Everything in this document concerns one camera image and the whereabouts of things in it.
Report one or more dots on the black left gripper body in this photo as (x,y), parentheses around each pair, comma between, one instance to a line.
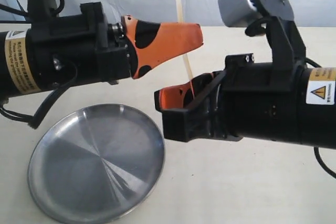
(84,46)

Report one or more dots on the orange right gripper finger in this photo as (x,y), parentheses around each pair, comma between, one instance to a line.
(199,94)

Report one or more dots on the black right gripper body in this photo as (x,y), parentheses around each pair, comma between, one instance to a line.
(259,100)

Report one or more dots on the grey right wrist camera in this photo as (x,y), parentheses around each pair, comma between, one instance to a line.
(241,13)

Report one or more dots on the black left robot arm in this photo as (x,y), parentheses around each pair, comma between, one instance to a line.
(16,74)

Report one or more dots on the round stainless steel plate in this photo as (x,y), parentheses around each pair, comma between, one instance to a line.
(96,164)

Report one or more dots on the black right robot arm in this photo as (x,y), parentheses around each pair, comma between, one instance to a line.
(318,110)

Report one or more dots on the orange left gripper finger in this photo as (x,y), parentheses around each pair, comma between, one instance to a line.
(151,44)

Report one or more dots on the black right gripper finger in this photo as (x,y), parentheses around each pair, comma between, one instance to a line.
(184,126)

